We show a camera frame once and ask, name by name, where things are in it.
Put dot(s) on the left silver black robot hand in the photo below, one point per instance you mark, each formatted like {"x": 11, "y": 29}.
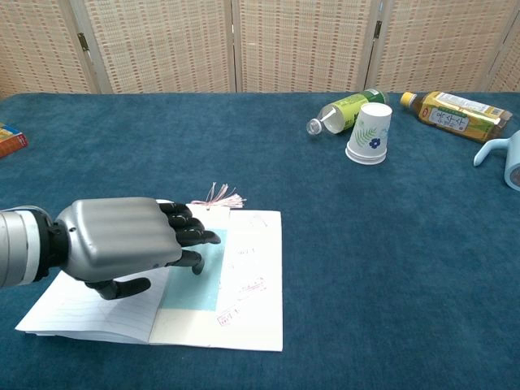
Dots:
{"x": 118, "y": 235}

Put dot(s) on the blue bookmark with pink tassel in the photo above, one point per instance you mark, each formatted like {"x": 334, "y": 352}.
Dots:
{"x": 195, "y": 288}

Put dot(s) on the white notebook with orange spine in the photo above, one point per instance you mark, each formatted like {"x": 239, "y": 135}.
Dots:
{"x": 252, "y": 317}

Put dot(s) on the colourful orange cardboard box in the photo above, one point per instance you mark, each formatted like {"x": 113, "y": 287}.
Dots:
{"x": 10, "y": 142}

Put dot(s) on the dark metal screen hinge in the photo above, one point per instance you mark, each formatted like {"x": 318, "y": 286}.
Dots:
{"x": 378, "y": 29}
{"x": 83, "y": 41}

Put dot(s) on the woven bamboo folding screen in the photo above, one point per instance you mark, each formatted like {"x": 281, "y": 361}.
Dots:
{"x": 162, "y": 40}

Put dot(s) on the teal table cloth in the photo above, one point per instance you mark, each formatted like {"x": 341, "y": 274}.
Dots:
{"x": 365, "y": 264}

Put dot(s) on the green label plastic bottle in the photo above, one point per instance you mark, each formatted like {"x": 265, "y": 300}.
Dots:
{"x": 349, "y": 106}

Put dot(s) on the floral white paper cup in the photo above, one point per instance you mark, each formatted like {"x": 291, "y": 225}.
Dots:
{"x": 369, "y": 134}

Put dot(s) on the yellow label tea bottle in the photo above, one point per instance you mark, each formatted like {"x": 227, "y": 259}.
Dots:
{"x": 455, "y": 115}

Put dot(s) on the light blue plastic mug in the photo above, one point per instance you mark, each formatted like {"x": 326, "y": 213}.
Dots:
{"x": 514, "y": 158}

